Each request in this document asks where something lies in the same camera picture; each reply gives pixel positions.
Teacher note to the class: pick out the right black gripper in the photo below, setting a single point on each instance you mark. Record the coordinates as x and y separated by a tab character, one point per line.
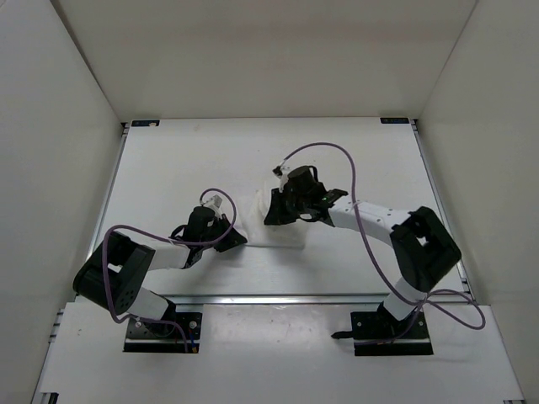
276	214

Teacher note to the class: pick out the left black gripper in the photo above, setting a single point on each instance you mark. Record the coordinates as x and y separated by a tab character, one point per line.
232	239

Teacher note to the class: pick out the white pleated skirt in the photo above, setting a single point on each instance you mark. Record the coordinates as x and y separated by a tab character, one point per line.
253	208

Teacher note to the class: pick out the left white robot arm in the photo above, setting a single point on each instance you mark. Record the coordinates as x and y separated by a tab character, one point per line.
114	273

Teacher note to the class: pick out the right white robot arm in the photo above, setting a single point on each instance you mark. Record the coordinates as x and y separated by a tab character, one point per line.
424	249

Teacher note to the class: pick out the right blue corner label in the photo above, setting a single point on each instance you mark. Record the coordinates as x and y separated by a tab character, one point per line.
394	121

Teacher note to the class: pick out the blue corner label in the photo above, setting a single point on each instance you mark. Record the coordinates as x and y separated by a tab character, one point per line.
394	121
145	123

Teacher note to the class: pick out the left blue corner label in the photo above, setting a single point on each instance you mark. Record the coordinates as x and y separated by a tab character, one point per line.
145	123

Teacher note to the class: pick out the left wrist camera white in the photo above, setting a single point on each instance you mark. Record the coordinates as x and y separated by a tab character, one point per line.
214	204

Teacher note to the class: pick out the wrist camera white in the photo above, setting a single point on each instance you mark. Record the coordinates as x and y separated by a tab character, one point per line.
214	204
282	171

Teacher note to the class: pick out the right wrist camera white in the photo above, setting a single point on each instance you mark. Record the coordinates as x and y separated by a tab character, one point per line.
282	171

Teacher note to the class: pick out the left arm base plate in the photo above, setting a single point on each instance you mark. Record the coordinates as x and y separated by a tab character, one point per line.
146	338

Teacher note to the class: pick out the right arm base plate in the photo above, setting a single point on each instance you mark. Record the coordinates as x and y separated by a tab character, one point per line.
375	334

